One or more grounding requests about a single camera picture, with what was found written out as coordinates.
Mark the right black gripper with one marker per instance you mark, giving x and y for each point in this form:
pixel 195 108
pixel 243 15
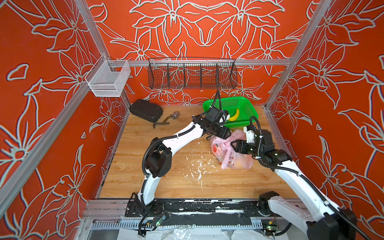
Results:
pixel 240 142

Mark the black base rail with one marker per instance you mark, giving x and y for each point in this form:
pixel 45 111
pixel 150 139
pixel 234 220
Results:
pixel 225 213

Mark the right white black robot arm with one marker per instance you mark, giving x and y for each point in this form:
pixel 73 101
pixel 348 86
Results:
pixel 323 218

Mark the black oval tray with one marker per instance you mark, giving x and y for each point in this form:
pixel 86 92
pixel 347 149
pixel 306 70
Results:
pixel 146 110

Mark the yellow banana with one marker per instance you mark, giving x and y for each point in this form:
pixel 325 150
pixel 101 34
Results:
pixel 235 116

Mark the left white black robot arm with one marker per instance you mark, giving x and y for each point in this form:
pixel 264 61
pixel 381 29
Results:
pixel 157 160

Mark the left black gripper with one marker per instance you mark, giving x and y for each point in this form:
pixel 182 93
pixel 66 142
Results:
pixel 223 131

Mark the green plastic basket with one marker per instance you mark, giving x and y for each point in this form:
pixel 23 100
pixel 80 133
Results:
pixel 246 111

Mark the pink plastic bag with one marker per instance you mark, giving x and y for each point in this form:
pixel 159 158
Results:
pixel 226 155

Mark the white wire wall basket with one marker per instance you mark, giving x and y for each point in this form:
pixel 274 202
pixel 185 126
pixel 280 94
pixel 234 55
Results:
pixel 108 78

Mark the metal hand tool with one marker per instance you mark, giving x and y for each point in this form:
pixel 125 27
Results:
pixel 173 116

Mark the black wire wall basket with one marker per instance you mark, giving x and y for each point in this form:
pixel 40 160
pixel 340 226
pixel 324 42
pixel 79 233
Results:
pixel 192 74

